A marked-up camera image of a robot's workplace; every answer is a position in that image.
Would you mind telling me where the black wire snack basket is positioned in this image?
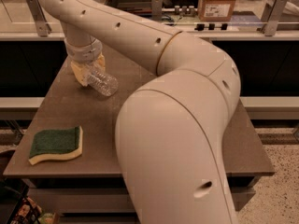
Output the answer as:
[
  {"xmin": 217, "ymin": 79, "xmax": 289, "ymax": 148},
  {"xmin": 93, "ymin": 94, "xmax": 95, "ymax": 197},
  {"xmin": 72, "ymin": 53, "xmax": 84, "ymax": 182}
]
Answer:
[{"xmin": 0, "ymin": 179, "xmax": 41, "ymax": 224}]

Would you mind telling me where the green and yellow sponge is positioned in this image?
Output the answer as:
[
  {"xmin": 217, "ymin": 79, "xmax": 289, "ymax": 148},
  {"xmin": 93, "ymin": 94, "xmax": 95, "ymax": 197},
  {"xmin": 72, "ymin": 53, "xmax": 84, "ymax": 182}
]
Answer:
[{"xmin": 29, "ymin": 126, "xmax": 83, "ymax": 165}]

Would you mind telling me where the brown cardboard box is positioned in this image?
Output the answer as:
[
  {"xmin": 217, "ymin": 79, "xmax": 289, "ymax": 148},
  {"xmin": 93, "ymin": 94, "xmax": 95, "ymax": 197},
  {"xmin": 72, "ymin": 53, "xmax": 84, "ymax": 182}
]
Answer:
[{"xmin": 197, "ymin": 0, "xmax": 236, "ymax": 21}]

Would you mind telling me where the middle metal glass bracket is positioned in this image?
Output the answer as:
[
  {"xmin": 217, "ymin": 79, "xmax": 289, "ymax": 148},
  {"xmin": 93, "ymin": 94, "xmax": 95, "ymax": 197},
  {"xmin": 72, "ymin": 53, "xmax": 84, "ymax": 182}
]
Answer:
[{"xmin": 151, "ymin": 0, "xmax": 163, "ymax": 21}]

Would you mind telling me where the right metal glass bracket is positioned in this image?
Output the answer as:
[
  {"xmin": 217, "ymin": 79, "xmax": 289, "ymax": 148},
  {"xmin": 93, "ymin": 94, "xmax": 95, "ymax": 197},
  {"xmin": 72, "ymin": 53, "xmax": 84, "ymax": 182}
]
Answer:
[{"xmin": 261, "ymin": 0, "xmax": 289, "ymax": 36}]

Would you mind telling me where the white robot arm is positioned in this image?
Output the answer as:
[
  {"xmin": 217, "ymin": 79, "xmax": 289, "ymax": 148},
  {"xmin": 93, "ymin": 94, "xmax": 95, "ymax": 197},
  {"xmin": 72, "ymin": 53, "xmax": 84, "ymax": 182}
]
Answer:
[{"xmin": 39, "ymin": 0, "xmax": 240, "ymax": 224}]

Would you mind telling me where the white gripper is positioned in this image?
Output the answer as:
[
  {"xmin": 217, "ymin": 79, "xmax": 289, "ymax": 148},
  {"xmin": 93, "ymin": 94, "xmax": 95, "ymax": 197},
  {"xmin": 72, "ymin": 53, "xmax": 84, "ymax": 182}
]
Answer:
[{"xmin": 64, "ymin": 39, "xmax": 106, "ymax": 87}]

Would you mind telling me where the left metal glass bracket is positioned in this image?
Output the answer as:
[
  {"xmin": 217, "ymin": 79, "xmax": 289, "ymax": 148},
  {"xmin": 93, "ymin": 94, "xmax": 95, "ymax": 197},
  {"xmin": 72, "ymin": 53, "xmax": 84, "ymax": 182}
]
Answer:
[{"xmin": 25, "ymin": 0, "xmax": 51, "ymax": 37}]

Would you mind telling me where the metal glass bracket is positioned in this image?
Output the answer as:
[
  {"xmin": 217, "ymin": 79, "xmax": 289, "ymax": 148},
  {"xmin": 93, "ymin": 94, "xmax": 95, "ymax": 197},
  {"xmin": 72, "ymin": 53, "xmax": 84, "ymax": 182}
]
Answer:
[
  {"xmin": 25, "ymin": 0, "xmax": 51, "ymax": 37},
  {"xmin": 261, "ymin": 0, "xmax": 289, "ymax": 36},
  {"xmin": 151, "ymin": 0, "xmax": 163, "ymax": 21}
]

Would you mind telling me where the clear plastic water bottle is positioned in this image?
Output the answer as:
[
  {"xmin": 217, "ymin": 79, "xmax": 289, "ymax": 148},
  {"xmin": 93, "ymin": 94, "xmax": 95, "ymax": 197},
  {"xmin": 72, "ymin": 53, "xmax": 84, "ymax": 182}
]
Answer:
[{"xmin": 86, "ymin": 68, "xmax": 119, "ymax": 97}]

